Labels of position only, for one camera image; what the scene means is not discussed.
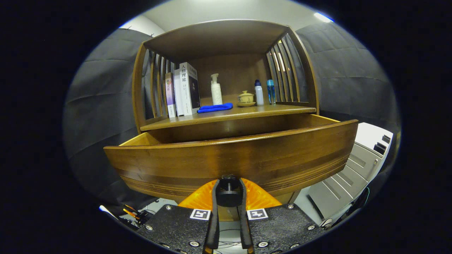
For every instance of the brown wooden drawer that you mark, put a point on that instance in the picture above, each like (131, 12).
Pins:
(229, 158)

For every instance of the orange and black tool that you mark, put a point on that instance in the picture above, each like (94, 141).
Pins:
(136, 213)

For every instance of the clear blue bottle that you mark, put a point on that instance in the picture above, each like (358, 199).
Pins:
(271, 93)

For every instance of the white bottle with blue cap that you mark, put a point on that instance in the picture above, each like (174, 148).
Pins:
(259, 95)

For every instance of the blue folded cloth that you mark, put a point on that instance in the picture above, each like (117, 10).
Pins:
(213, 108)

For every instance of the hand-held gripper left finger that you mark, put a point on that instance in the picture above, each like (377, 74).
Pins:
(176, 225)

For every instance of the long ceiling light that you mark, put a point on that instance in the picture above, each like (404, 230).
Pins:
(323, 17)

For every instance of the white pump bottle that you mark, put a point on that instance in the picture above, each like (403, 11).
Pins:
(216, 93)

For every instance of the beige lidded ceramic cup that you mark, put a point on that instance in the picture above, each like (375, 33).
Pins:
(245, 97)

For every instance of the thin white book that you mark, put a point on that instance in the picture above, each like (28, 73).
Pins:
(177, 95)

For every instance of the wooden countertop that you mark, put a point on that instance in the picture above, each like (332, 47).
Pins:
(247, 113)

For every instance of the thick white portrait book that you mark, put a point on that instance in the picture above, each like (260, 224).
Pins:
(186, 91)

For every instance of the grey metal cabinet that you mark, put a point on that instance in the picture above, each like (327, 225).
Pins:
(353, 169)

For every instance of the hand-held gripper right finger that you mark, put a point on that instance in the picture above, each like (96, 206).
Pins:
(282, 225)

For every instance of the brown wooden cabinet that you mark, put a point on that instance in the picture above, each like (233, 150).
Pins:
(219, 38)

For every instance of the purple book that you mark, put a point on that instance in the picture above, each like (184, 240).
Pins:
(170, 95)

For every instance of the black drawer knob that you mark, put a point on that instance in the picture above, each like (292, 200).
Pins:
(229, 197)

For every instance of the beige ceramic saucer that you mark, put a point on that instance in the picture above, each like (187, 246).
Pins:
(246, 104)

